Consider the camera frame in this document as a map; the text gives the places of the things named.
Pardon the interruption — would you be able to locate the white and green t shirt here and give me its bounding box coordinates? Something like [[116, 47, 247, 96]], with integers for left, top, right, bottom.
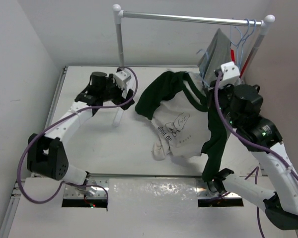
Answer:
[[135, 71, 229, 181]]

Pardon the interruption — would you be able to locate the grey t shirt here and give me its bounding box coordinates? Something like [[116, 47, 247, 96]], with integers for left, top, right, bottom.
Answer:
[[205, 28, 232, 85]]

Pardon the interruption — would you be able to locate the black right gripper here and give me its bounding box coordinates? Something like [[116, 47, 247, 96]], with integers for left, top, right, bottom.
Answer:
[[205, 77, 241, 128]]

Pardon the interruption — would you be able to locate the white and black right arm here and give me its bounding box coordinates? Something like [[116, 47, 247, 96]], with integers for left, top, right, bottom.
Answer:
[[202, 84, 298, 231]]

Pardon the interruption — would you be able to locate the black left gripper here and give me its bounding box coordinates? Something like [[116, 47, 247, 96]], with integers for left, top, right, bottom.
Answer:
[[99, 74, 133, 110]]

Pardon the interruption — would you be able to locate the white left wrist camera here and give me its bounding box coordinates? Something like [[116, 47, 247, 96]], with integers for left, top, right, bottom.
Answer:
[[113, 70, 131, 90]]

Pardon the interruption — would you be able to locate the white clothes rack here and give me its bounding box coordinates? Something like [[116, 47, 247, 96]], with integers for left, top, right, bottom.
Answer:
[[112, 4, 275, 79]]

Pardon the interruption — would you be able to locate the blue wire hanger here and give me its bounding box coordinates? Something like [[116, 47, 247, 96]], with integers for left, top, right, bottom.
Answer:
[[236, 18, 256, 71], [230, 18, 250, 72], [196, 49, 210, 88]]

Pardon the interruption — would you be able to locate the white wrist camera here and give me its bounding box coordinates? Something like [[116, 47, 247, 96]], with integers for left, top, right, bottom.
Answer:
[[113, 70, 131, 90], [215, 61, 240, 88]]

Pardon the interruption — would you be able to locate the red garment on rack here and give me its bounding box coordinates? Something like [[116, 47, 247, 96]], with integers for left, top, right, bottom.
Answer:
[[230, 49, 238, 65]]

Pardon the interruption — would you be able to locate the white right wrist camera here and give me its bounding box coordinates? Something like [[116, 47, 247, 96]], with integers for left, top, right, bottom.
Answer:
[[215, 61, 240, 88]]

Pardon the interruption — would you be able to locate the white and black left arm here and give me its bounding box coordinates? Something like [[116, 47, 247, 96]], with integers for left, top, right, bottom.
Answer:
[[27, 68, 134, 186]]

